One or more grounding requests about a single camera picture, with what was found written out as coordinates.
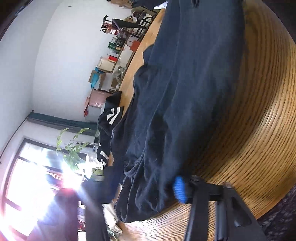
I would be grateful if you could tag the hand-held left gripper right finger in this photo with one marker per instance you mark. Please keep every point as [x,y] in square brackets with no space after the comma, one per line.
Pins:
[180,190]

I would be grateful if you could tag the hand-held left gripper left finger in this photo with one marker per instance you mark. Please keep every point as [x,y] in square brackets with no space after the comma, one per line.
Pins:
[96,224]

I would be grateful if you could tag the dark navy sweatpants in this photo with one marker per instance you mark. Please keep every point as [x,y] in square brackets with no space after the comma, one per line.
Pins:
[185,92]

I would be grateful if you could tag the black framed glass door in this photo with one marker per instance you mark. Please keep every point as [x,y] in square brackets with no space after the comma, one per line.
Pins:
[34,185]

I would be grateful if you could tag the potted green plant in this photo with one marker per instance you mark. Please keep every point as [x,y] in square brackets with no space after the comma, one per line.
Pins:
[74,153]

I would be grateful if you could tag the person's mottled purple knitwear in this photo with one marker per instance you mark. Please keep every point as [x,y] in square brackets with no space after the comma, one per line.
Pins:
[277,213]

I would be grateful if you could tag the black white-striped jacket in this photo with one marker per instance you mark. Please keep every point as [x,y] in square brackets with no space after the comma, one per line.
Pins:
[108,118]

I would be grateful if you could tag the grey curtain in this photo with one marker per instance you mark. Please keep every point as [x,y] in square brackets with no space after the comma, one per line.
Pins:
[57,121]

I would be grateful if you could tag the pink suitcase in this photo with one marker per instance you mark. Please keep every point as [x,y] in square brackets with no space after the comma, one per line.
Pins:
[99,98]

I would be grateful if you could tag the brown cardboard box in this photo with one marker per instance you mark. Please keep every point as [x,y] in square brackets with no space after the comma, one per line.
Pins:
[97,78]

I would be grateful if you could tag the white low cabinet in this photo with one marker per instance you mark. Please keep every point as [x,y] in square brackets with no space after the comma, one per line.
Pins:
[124,58]

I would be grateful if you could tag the cream box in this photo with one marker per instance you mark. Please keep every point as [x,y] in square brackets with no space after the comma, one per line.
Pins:
[107,66]

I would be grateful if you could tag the orange paper bag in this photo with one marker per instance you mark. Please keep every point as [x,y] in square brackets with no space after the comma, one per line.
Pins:
[135,46]

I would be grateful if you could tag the black folding cart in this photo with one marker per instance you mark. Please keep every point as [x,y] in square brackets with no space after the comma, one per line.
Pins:
[129,25]

